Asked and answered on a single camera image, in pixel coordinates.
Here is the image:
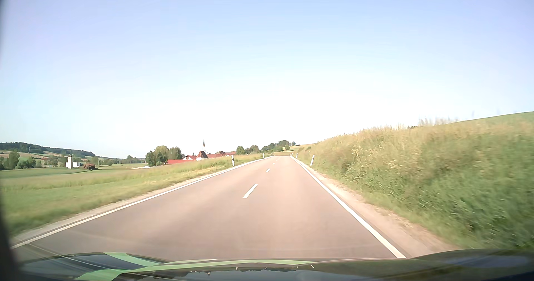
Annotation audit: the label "car's own bonnet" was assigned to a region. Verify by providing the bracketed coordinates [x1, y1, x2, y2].
[17, 249, 534, 281]

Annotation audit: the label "row of trees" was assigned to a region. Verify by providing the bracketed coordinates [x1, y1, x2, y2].
[236, 140, 297, 155]

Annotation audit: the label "wooded hill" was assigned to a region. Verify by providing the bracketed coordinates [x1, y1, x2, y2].
[0, 142, 96, 158]

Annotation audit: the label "green grass field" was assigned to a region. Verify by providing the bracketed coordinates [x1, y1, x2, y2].
[0, 153, 272, 236]

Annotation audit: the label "grey asphalt road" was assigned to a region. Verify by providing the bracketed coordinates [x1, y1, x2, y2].
[12, 155, 407, 262]

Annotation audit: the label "grassy bank with tall grass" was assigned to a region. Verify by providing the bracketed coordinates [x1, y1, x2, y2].
[297, 111, 534, 250]

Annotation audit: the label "red roofed buildings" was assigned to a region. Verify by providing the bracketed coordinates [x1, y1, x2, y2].
[167, 151, 237, 165]

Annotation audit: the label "group of green trees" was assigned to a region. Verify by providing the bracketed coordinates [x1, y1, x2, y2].
[145, 145, 185, 167]

